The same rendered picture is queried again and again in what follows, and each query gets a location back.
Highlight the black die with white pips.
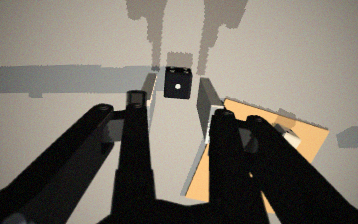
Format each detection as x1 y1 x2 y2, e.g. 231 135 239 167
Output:
164 67 193 99

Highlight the orange flat mat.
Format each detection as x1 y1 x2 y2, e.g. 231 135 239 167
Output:
185 98 330 202

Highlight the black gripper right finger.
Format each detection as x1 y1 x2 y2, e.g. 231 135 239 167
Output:
196 77 358 224

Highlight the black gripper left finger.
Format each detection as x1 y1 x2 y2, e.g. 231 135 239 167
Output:
0 73 159 224

